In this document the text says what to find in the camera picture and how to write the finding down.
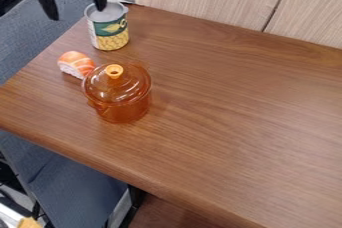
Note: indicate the yellow toy corn can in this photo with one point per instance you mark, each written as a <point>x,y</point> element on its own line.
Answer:
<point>109,29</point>

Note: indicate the orange toy pot with lid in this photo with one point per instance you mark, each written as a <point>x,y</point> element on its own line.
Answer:
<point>118,92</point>

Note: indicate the orange toy salmon sushi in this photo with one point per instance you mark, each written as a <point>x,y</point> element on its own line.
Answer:
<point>76,64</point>

